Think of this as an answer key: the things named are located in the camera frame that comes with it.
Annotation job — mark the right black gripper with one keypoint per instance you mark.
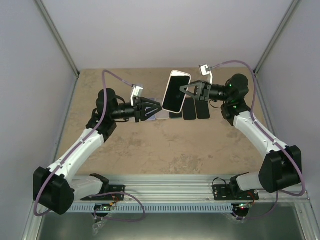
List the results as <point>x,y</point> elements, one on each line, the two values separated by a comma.
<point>202,90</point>

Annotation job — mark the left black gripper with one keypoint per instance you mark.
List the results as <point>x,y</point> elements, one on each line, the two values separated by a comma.
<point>141,113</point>

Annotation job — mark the white phone case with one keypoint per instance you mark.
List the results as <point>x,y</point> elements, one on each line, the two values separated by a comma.
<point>163,115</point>

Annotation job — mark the blue phone black screen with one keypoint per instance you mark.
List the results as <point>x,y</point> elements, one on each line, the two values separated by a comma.
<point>175,115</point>

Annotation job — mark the lavender phone case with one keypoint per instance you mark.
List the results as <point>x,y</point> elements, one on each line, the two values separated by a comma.
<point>153,117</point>

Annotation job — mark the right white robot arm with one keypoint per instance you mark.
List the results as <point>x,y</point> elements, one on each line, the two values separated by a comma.
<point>282,164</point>

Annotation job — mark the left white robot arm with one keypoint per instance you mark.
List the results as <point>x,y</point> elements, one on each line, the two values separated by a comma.
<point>54,187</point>

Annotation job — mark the left controller board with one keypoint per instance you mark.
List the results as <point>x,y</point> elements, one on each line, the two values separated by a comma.
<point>105,207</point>

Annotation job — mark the controller board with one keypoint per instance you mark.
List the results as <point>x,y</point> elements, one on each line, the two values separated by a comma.
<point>105,207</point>
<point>242,207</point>

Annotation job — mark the right controller board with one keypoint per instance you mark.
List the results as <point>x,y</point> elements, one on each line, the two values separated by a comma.
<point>242,207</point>

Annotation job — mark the clear plastic bag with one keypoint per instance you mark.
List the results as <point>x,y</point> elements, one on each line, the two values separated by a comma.
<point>99,223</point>

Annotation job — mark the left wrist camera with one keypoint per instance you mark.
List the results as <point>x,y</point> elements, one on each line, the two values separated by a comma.
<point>136,91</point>

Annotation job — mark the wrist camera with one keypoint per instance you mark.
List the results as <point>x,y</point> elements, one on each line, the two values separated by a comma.
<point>136,91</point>
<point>205,71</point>

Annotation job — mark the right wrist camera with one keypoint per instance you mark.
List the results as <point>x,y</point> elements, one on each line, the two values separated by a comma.
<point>205,71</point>

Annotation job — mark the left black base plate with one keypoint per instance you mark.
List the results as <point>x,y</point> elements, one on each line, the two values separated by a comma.
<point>115,196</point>

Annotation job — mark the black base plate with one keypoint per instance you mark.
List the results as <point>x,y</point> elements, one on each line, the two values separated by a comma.
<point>222,192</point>
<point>115,196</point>

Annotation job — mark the slotted cable duct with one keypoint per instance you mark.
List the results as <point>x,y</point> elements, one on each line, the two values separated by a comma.
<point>121,208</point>

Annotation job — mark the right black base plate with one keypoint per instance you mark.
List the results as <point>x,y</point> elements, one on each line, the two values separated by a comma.
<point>222,192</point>

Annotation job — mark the right aluminium corner post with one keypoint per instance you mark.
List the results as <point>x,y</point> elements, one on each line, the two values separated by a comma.
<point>277,34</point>

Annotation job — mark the aluminium corner post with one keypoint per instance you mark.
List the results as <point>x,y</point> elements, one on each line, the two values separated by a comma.
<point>277,34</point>
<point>56,35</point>

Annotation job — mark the left aluminium corner post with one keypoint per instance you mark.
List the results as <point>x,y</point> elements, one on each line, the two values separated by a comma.
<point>56,35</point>

